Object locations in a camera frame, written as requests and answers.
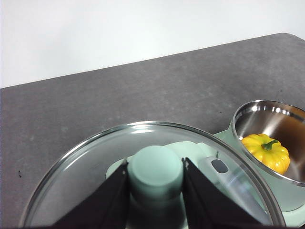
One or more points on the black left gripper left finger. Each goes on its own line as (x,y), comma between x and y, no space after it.
(104,205)

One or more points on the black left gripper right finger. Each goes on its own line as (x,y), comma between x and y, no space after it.
(207,205)

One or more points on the glass lid with green knob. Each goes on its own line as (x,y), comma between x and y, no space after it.
(155,167)

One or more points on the yellow pumpkin with green stem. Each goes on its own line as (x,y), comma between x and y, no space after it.
(267,155)

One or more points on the green breakfast machine base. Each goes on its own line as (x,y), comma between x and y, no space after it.
(221,134)

